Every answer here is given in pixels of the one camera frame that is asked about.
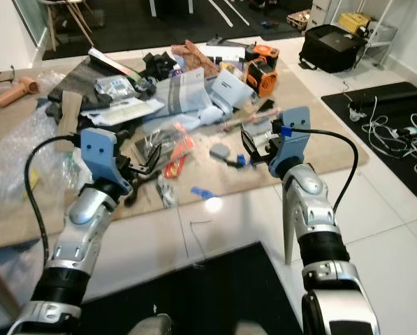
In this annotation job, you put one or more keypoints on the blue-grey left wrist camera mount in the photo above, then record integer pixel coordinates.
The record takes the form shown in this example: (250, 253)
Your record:
(100, 153)

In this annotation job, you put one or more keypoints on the light wooden table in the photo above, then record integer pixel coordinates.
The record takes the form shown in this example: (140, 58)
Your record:
(236, 183)

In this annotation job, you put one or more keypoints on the brown patterned cloth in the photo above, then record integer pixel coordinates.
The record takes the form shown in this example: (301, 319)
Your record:
(195, 59)

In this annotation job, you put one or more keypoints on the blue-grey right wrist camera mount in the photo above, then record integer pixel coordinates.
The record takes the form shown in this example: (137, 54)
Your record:
(292, 143)

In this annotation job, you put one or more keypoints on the light blue plastic bag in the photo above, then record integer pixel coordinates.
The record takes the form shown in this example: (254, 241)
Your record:
(187, 94)

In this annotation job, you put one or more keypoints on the grey right robot foot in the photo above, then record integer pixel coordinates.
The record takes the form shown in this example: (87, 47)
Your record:
(249, 329)

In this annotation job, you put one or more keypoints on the black soft suitcase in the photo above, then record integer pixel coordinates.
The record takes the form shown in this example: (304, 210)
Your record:
(332, 47)

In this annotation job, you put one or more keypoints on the black plastic part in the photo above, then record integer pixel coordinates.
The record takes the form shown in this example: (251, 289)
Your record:
(159, 66)

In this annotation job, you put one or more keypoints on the grey left robot foot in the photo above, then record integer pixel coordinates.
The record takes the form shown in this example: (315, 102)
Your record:
(154, 326)

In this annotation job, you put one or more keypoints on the grey robot foot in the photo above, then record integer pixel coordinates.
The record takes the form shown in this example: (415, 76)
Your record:
(249, 329)
(154, 326)

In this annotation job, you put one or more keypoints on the large black striped rug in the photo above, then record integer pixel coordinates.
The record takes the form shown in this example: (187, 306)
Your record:
(131, 21)

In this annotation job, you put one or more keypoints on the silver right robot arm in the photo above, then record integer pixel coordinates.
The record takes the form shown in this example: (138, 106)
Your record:
(323, 223)

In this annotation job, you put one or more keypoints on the small grey block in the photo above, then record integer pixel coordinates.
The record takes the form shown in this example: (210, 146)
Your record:
(219, 151)

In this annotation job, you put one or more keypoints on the clear crumpled plastic bag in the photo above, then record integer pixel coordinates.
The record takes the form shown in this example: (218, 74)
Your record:
(26, 150)

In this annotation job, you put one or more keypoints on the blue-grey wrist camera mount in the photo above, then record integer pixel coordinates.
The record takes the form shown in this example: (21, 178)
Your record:
(292, 143)
(100, 153)

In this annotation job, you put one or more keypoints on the yellow box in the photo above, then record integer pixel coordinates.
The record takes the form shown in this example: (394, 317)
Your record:
(353, 22)

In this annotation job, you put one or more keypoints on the white chair wooden legs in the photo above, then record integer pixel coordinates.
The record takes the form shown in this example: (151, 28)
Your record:
(60, 4)

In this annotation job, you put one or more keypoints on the small blue connector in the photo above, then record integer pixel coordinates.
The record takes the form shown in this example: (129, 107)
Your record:
(236, 162)

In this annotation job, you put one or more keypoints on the pink wooden stick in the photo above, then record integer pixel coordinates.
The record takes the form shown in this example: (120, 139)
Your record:
(250, 118)

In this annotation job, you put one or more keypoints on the long white red box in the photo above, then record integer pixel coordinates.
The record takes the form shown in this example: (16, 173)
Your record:
(114, 63)

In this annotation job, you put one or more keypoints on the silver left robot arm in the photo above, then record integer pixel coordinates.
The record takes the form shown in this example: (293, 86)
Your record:
(79, 241)

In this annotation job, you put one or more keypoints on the red orange wrapper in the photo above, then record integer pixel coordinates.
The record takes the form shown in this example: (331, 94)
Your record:
(179, 155)

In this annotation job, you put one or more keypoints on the small wooden pallet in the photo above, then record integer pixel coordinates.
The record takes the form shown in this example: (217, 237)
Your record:
(297, 20)

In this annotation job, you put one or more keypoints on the dark grey felt mat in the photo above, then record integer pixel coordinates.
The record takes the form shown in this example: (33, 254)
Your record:
(72, 78)

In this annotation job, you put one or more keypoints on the white drawer cabinet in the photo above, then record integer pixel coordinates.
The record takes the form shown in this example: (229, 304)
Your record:
(320, 11)

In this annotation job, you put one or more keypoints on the orange black blower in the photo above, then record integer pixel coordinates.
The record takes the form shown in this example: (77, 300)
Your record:
(261, 75)

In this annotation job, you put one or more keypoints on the plain black floor mat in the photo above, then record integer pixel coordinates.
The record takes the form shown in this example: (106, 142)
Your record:
(208, 279)

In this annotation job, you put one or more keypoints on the white stool frame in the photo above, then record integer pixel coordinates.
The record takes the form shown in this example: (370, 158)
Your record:
(173, 3)

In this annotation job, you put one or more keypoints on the white flat package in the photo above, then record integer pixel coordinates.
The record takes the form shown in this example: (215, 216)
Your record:
(121, 112)

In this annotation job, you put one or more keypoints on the tan wooden piece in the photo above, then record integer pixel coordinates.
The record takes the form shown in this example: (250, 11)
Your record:
(70, 112)

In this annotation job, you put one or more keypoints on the small blue plastic piece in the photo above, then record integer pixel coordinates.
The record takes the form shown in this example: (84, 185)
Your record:
(202, 192)

